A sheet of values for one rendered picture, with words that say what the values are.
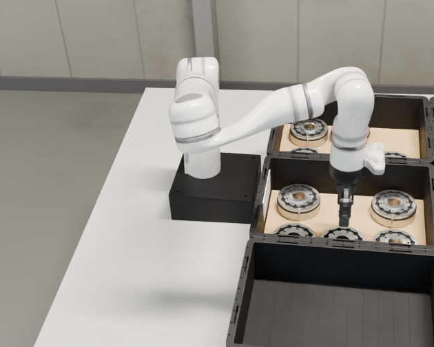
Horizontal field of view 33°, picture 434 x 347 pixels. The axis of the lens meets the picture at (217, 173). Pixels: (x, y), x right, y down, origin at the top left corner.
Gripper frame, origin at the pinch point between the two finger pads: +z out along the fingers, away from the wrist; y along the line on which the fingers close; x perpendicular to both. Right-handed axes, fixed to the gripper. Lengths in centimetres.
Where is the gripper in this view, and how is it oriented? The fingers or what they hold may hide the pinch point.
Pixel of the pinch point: (344, 211)
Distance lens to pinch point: 162.3
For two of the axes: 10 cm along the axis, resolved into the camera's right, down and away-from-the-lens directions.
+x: 9.9, 0.5, -1.6
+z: 0.6, 7.9, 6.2
